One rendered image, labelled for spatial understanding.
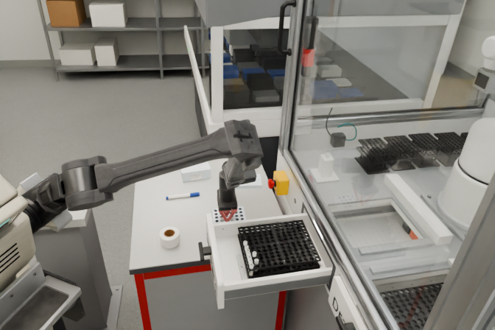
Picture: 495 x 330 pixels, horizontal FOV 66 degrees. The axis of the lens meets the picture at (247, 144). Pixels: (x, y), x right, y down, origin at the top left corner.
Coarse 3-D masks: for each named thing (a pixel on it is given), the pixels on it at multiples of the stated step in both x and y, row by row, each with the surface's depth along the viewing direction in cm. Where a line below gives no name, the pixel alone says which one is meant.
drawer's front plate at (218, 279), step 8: (208, 216) 125; (208, 224) 122; (208, 232) 120; (208, 240) 122; (216, 240) 116; (216, 248) 113; (216, 256) 111; (216, 264) 108; (216, 272) 106; (216, 280) 107; (216, 288) 109; (216, 296) 111
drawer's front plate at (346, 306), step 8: (336, 280) 105; (336, 288) 105; (344, 288) 103; (336, 296) 106; (344, 296) 101; (336, 304) 106; (344, 304) 101; (352, 304) 99; (336, 312) 107; (344, 312) 101; (352, 312) 97; (352, 320) 97; (360, 320) 95; (360, 328) 93
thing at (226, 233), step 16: (224, 224) 127; (240, 224) 128; (256, 224) 130; (304, 224) 135; (224, 240) 129; (224, 256) 123; (320, 256) 124; (224, 272) 117; (304, 272) 111; (320, 272) 112; (224, 288) 107; (240, 288) 108; (256, 288) 109; (272, 288) 111; (288, 288) 112
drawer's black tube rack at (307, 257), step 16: (272, 224) 127; (288, 224) 127; (240, 240) 124; (256, 240) 124; (272, 240) 121; (288, 240) 121; (304, 240) 121; (256, 256) 115; (272, 256) 116; (288, 256) 115; (304, 256) 119; (256, 272) 114; (272, 272) 114; (288, 272) 115
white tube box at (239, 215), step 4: (212, 208) 148; (216, 208) 148; (240, 208) 149; (212, 212) 146; (216, 212) 146; (236, 212) 147; (240, 212) 148; (244, 212) 147; (212, 216) 144; (216, 216) 144; (220, 216) 145; (228, 216) 145; (236, 216) 146; (240, 216) 146; (244, 216) 145; (216, 220) 143; (224, 220) 142; (236, 220) 143
